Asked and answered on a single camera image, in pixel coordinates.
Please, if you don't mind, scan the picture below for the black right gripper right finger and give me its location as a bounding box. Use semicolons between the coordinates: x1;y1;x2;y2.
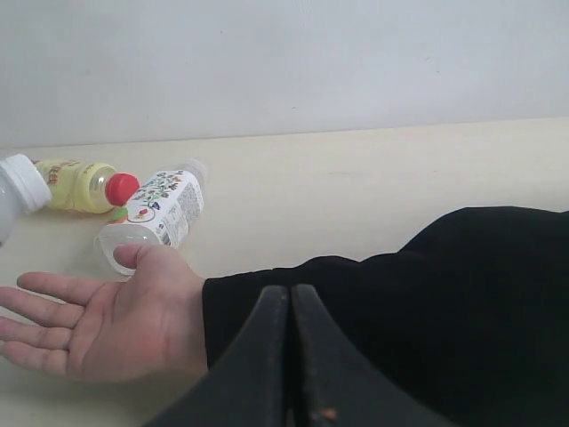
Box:
292;285;452;427

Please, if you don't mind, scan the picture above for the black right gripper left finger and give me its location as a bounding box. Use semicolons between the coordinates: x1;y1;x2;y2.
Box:
147;286;289;427

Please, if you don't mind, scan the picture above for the floral label clear bottle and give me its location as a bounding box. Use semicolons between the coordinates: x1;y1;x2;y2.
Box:
94;159;206;277

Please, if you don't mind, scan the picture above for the yellow juice bottle red cap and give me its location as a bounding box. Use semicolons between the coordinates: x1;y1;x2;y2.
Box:
34;159;140;214

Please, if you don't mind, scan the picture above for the green label bottle white cap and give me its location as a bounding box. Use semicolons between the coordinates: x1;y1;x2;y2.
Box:
1;154;52;246

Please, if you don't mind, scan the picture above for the black sleeved forearm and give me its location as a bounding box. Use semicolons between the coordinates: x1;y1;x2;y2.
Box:
203;207;568;426

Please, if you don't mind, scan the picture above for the person's open hand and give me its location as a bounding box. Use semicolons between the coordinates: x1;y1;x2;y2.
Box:
1;245;207;383

